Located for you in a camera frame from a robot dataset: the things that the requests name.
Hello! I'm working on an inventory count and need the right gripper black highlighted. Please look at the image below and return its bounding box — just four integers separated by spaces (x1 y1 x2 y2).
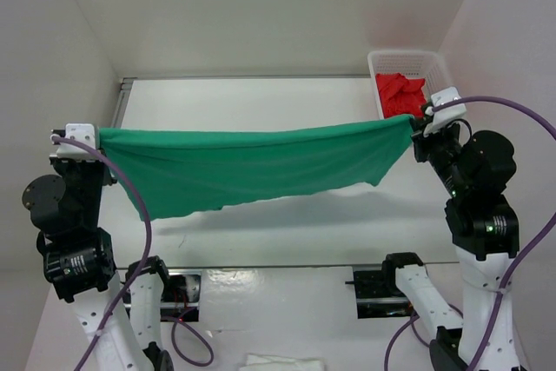
410 114 469 193

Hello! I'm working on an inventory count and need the green tank top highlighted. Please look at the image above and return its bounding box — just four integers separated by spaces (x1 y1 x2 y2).
99 115 412 220

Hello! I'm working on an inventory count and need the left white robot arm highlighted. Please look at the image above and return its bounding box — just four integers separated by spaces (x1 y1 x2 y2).
22 156 174 370

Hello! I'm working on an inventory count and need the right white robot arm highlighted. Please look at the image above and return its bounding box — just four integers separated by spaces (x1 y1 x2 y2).
380 121 522 370

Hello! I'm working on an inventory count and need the red tank top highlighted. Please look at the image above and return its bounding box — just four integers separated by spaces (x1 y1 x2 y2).
375 73 427 118

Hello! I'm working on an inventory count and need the white plastic basket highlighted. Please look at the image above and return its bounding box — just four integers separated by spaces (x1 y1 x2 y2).
367 50 457 120

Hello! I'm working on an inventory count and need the white crumpled cloth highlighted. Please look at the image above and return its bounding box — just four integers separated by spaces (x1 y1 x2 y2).
240 354 325 371

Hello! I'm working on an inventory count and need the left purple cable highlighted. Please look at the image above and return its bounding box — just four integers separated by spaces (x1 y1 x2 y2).
50 136 215 371

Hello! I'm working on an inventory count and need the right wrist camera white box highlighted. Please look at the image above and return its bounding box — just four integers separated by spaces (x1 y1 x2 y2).
422 87 467 137

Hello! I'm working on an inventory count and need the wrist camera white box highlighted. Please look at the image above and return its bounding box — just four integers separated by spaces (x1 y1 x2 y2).
422 87 467 137
50 123 100 161

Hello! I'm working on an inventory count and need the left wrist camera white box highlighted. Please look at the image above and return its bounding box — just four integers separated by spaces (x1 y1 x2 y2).
50 123 100 161

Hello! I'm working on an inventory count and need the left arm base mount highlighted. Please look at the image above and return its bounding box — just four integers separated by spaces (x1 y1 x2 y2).
123 268 202 322

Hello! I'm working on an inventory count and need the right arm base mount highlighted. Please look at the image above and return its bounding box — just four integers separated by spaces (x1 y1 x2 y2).
345 257 431 319

